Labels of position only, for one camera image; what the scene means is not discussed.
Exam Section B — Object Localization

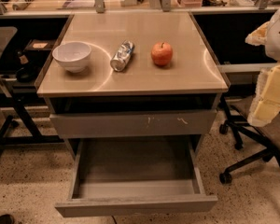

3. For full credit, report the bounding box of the grey drawer cabinet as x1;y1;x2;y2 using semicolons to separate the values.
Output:
34;10;231;161

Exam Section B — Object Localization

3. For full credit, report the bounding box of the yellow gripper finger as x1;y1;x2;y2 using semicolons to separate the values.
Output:
247;63;280;127
245;21;269;46

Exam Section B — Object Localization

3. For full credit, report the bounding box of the open middle drawer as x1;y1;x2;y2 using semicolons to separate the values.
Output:
55;136;217;217

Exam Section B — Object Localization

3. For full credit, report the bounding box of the black office chair right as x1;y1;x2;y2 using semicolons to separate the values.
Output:
219;96;280;184

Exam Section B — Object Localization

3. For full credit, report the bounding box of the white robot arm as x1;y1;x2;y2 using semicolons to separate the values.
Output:
245;9;280;127

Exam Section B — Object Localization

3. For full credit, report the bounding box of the closed top drawer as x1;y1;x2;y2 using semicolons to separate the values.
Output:
50;110;217;139

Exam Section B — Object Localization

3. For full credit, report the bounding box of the silver blue redbull can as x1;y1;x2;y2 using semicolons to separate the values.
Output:
110;40;134;72

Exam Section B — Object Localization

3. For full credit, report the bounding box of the black shoe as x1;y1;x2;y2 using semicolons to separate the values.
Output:
0;214;14;224

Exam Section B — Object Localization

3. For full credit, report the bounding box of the dark bottle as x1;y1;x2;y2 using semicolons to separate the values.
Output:
16;50;37;82

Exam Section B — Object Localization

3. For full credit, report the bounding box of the red apple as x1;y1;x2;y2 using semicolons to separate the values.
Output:
151;42;173;66

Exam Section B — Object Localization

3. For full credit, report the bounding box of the white ceramic bowl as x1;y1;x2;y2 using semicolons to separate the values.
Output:
52;41;91;73

